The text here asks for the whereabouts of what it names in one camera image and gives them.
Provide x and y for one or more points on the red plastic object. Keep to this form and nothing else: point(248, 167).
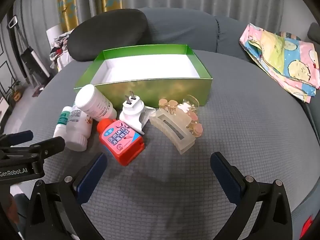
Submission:
point(308, 225)

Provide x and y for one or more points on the white bottle with fox print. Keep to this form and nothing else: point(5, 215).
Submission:
point(77, 135)

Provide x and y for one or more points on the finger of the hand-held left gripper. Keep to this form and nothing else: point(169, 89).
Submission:
point(20, 136)
point(51, 145)

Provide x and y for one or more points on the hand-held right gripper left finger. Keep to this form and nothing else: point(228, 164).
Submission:
point(91, 173)

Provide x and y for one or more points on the pile of clothes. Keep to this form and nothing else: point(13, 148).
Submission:
point(58, 50)

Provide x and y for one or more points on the large white pill bottle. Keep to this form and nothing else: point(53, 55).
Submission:
point(92, 102)

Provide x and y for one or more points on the red bottle with pink label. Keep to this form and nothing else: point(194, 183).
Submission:
point(120, 142)

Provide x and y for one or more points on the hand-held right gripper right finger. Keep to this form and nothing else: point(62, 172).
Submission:
point(225, 177)

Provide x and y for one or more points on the clear clip with pink bears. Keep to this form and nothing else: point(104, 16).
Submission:
point(193, 116)

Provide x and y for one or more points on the translucent hair claw clip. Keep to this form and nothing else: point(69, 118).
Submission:
point(175, 118)

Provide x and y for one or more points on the white plug-in device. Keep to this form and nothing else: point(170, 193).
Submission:
point(132, 112)

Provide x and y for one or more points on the yellow patterned curtain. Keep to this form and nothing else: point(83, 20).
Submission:
point(66, 5)

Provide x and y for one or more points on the green cardboard box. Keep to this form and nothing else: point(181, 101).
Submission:
point(162, 90)

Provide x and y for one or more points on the colourful printed cloth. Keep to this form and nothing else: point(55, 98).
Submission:
point(287, 55)

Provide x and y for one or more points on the potted plant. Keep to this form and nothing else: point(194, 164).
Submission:
point(13, 90)

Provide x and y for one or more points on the black cushion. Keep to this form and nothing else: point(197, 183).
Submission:
point(107, 35)

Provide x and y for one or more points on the small white green-label bottle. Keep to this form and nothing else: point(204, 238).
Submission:
point(63, 120)

